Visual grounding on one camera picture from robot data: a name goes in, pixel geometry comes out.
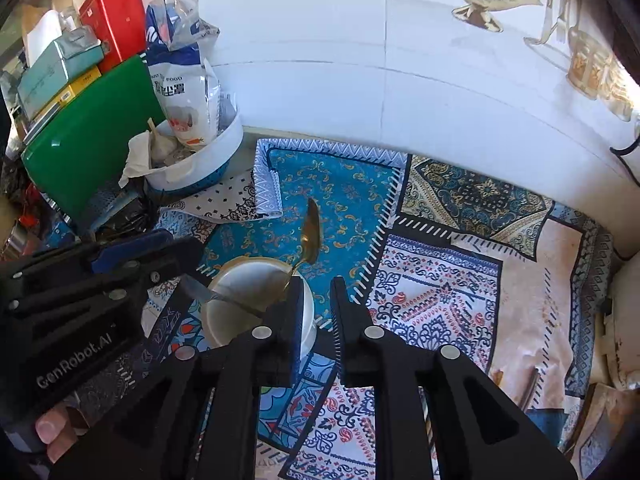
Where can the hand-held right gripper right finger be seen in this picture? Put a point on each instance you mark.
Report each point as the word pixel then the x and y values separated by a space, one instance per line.
pixel 340 322

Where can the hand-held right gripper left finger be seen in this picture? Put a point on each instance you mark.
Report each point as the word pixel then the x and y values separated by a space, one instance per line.
pixel 300 315

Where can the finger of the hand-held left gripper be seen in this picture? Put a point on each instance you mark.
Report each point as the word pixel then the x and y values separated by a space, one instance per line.
pixel 130 250
pixel 165 262

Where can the slim metal utensil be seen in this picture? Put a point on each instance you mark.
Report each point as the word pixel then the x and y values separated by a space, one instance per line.
pixel 200 292

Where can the white bowl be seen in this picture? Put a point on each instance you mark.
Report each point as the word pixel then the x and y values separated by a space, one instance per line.
pixel 240 305

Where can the gold metal spoon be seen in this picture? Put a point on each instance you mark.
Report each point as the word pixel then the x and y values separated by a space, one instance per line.
pixel 311 232

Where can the person's left hand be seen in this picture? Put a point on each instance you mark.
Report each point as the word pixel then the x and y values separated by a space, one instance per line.
pixel 55 432

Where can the black plastic bag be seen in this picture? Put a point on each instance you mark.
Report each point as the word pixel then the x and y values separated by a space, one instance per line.
pixel 125 217

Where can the perforated metal strainer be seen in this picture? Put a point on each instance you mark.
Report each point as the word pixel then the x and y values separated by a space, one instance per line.
pixel 102 200

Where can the crumpled white tissue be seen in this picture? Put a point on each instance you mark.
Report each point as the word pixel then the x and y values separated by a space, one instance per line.
pixel 137 157

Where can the white round basket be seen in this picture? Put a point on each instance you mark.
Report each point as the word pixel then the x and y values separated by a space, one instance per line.
pixel 210 165

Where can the stainless steel cup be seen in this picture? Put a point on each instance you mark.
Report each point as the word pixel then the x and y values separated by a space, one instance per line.
pixel 15 242

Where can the patterned blue tablecloth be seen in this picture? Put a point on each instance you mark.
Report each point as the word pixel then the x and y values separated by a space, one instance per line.
pixel 450 285

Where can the green cutting board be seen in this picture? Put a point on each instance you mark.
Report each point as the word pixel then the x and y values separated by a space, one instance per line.
pixel 90 135

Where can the blue white plastic bag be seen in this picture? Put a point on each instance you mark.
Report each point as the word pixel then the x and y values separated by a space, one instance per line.
pixel 180 85

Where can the yellow box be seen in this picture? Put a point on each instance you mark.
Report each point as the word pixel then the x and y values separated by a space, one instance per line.
pixel 75 85

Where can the teal tissue box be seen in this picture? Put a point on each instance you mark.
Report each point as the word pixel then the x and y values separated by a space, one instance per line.
pixel 50 72

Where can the white paper box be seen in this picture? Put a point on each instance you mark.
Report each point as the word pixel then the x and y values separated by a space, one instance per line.
pixel 42 40

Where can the red tin box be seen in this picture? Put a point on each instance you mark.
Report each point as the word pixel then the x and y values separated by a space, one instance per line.
pixel 117 15

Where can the white rice cooker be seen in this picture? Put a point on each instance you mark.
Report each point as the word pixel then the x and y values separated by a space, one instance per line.
pixel 622 320

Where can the gold cups wall sticker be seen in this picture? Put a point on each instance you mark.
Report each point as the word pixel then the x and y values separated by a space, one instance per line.
pixel 590 70

